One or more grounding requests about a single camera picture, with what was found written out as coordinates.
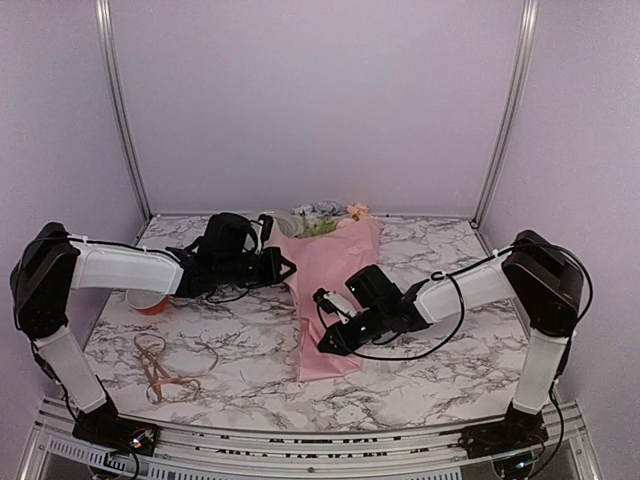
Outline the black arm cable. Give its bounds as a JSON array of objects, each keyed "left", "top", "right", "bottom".
[
  {"left": 349, "top": 242, "right": 596, "bottom": 361},
  {"left": 204, "top": 214, "right": 271, "bottom": 305}
]

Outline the white bowl with red outside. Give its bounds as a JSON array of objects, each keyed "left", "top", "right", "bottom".
[{"left": 125, "top": 290, "right": 169, "bottom": 315}]

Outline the aluminium frame post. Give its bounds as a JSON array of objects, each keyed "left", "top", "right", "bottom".
[
  {"left": 473, "top": 0, "right": 540, "bottom": 229},
  {"left": 95, "top": 0, "right": 153, "bottom": 221}
]

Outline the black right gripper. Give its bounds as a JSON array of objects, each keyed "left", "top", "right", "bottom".
[{"left": 317, "top": 305, "right": 389, "bottom": 358}]

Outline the right aluminium frame post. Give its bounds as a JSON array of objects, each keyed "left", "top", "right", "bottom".
[{"left": 473, "top": 0, "right": 540, "bottom": 229}]

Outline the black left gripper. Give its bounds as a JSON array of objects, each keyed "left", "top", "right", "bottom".
[{"left": 216, "top": 246, "right": 295, "bottom": 289}]

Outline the striped grey ceramic plate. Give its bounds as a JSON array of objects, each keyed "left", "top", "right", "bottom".
[{"left": 271, "top": 210, "right": 304, "bottom": 238}]

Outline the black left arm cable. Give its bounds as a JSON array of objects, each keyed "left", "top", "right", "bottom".
[{"left": 204, "top": 214, "right": 271, "bottom": 305}]

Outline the pink wrapping paper sheet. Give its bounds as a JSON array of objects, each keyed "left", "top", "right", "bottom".
[{"left": 270, "top": 217, "right": 380, "bottom": 382}]

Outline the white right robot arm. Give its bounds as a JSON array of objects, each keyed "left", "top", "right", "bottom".
[{"left": 313, "top": 230, "right": 594, "bottom": 448}]

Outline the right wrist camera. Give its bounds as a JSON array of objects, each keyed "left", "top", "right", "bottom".
[{"left": 313, "top": 288, "right": 358, "bottom": 324}]

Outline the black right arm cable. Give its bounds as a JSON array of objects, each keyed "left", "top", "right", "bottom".
[{"left": 349, "top": 242, "right": 596, "bottom": 361}]

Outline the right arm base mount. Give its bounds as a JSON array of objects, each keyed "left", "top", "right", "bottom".
[{"left": 457, "top": 403, "right": 549, "bottom": 459}]

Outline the blue fake flower stem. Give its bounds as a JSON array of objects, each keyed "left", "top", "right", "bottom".
[{"left": 291, "top": 200, "right": 347, "bottom": 239}]

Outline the left aluminium frame post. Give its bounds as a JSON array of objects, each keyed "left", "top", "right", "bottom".
[{"left": 95, "top": 0, "right": 153, "bottom": 221}]

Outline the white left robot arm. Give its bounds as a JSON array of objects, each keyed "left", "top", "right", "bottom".
[{"left": 10, "top": 212, "right": 297, "bottom": 445}]

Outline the beige raffia ribbon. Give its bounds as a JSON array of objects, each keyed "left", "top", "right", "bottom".
[{"left": 133, "top": 333, "right": 220, "bottom": 405}]

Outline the large pink fake rose stem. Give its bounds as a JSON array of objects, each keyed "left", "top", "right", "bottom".
[{"left": 346, "top": 203, "right": 370, "bottom": 221}]

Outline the aluminium front rail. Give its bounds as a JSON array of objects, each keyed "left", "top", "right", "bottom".
[{"left": 16, "top": 398, "right": 603, "bottom": 479}]

